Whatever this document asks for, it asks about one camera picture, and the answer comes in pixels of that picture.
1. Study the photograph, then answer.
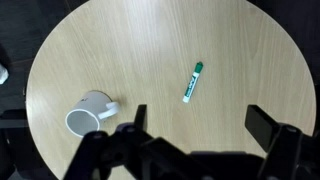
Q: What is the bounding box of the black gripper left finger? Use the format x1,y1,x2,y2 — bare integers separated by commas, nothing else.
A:
63,104,188,180

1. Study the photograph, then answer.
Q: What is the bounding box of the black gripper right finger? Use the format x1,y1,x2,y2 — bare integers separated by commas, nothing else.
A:
244,104,320,180

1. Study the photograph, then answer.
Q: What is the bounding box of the green dry erase marker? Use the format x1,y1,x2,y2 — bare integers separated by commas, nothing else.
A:
182,61,204,104

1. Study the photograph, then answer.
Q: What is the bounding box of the white ceramic mug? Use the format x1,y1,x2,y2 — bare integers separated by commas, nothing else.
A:
64,89,121,138

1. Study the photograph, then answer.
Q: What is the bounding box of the white crumpled paper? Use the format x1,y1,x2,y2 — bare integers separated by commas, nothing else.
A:
0,63,10,85

